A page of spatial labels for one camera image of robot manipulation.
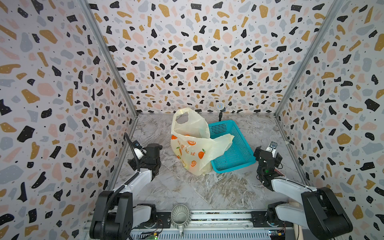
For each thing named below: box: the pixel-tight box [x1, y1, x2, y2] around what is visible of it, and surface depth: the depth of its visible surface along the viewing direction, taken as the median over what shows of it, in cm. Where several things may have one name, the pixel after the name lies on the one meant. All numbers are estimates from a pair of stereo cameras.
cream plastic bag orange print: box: [170, 107, 235, 176], surface depth 85 cm
